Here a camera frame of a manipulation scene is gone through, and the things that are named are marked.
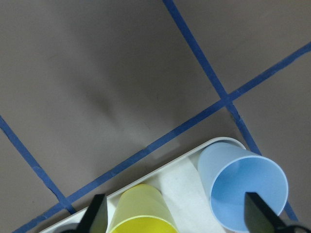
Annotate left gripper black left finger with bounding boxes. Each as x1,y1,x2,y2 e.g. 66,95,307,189
76,194,108,233

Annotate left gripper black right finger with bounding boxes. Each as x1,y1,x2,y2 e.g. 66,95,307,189
244,192,291,233

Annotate light blue plastic cup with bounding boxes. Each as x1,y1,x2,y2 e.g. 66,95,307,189
197,142,289,233

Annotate yellow plastic cup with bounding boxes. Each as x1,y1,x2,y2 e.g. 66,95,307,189
107,184,178,233

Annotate cream plastic tray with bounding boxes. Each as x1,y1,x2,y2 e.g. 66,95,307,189
36,137,247,233

